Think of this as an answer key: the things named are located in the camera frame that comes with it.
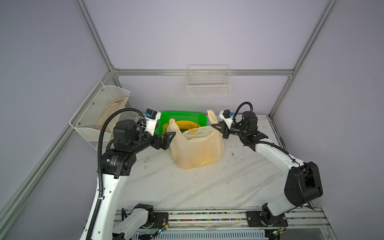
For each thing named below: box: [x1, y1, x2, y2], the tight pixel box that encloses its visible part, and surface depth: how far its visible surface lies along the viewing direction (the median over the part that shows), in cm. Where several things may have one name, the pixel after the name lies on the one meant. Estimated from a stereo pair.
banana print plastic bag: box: [167, 110, 225, 169], surface depth 83 cm
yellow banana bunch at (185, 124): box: [175, 120, 201, 130], surface depth 110 cm
